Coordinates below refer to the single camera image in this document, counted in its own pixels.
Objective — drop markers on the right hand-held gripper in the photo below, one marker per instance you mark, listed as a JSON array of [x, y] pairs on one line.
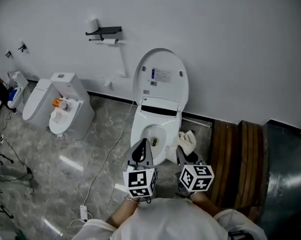
[[196, 177]]

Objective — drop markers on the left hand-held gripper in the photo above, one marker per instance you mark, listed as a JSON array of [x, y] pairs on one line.
[[138, 181]]

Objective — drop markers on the beige wiping cloth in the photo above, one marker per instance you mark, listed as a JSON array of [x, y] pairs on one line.
[[188, 140]]

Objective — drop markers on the person's right forearm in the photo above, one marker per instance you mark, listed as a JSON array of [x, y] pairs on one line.
[[205, 204]]

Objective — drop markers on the person's left forearm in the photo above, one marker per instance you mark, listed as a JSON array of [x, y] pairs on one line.
[[123, 212]]

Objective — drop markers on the white smart toilet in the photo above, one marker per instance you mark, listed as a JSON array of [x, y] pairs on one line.
[[140, 131]]

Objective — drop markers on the white toilet with tank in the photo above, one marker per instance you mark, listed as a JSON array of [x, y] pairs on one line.
[[76, 124]]

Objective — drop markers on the slim white toilet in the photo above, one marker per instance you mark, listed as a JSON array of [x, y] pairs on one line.
[[38, 101]]

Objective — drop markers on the white toilet paper roll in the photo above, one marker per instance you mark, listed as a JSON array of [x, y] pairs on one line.
[[91, 25], [110, 41]]

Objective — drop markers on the black toilet paper holder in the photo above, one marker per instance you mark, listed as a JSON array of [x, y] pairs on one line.
[[108, 30]]

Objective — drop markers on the wooden pallet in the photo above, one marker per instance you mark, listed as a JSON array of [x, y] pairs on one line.
[[240, 159]]

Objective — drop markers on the person's white shirt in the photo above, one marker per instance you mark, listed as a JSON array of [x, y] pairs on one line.
[[170, 221]]

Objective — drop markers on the grey metal bar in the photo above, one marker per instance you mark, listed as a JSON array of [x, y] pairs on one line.
[[198, 122]]

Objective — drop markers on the white power strip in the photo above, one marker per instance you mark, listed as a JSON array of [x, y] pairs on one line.
[[83, 212]]

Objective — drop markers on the white paper cup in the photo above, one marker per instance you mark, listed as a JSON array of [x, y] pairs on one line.
[[56, 117]]

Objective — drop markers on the small white bottle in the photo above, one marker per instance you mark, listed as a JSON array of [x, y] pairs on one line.
[[63, 105]]

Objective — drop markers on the orange box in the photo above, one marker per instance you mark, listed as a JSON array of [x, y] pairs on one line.
[[57, 102]]

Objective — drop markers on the black tripod stand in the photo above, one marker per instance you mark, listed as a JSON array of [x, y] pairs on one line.
[[5, 210]]

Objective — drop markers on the black wall hook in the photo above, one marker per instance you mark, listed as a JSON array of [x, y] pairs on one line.
[[22, 47], [8, 54]]

